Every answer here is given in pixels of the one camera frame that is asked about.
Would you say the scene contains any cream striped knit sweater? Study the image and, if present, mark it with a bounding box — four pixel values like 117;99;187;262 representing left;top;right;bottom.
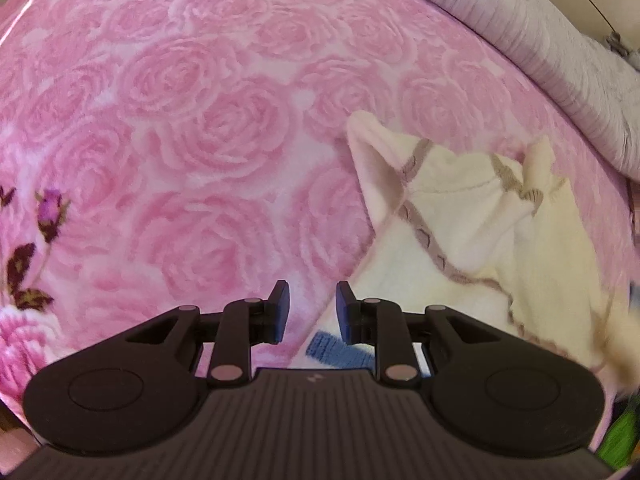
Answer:
346;112;639;391

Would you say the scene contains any pink rose bed blanket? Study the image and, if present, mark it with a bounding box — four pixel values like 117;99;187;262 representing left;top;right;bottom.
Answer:
1;0;639;411

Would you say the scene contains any green knit garment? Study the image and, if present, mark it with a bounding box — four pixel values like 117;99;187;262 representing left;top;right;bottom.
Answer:
597;396;639;470

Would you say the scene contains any lavender striped quilt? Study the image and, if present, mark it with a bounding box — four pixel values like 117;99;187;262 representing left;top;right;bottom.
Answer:
428;0;640;180

